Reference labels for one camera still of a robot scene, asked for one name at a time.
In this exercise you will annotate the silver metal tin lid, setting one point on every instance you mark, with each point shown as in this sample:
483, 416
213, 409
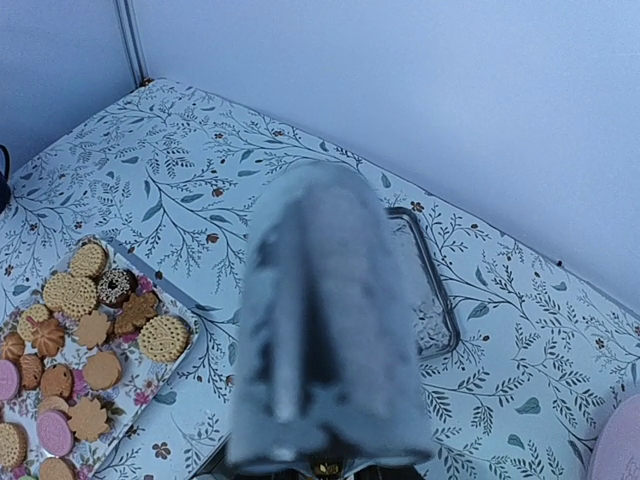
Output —
434, 322

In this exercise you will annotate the dotted tan sandwich cookie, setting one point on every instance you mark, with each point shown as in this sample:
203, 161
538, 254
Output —
163, 338

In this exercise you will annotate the chocolate sprinkled donut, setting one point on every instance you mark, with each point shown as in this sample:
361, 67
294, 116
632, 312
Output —
115, 287

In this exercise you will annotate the floral cookie tray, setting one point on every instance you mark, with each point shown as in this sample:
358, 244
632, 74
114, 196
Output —
80, 358

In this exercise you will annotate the dark blue cup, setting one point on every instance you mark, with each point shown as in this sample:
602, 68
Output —
5, 190

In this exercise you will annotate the pink round cookie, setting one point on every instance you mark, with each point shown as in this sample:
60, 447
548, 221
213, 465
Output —
54, 434
10, 380

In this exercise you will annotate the pink plastic plate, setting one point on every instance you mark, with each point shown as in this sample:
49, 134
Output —
616, 453

